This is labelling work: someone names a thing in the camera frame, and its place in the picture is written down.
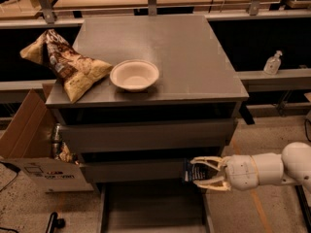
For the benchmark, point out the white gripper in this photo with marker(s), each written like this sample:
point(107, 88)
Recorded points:
point(240, 173)

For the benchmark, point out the dark blue rxbar wrapper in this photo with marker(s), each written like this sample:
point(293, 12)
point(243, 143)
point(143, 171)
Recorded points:
point(194, 172)

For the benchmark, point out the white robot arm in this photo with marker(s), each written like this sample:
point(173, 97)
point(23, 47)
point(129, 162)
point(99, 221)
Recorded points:
point(291, 167)

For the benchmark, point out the grey open bottom drawer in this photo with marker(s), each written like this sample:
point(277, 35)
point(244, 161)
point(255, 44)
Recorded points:
point(167, 206)

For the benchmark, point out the grey drawer cabinet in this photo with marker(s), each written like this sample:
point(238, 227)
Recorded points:
point(196, 80)

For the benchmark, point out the grey middle drawer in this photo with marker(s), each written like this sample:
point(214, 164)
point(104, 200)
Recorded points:
point(135, 170)

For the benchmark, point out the grey top drawer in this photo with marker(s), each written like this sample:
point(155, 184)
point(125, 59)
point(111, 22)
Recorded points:
point(148, 136)

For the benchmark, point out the black bar on floor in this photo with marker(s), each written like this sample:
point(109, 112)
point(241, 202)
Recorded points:
point(304, 206)

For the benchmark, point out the clear hand sanitizer bottle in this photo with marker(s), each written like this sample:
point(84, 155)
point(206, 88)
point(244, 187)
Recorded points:
point(273, 63)

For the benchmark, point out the white paper bowl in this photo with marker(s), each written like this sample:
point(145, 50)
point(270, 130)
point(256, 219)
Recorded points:
point(134, 75)

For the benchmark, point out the snack packets in box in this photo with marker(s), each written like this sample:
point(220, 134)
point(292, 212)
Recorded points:
point(60, 151)

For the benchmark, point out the black tool on floor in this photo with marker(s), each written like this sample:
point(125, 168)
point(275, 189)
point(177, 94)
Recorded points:
point(55, 222)

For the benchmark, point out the yellow brown chip bag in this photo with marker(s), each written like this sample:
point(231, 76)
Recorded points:
point(76, 72)

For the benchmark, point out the open cardboard box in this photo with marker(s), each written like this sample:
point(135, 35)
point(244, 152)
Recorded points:
point(27, 144)

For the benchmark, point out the metal railing frame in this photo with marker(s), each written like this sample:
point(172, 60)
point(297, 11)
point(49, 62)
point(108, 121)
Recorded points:
point(261, 8)

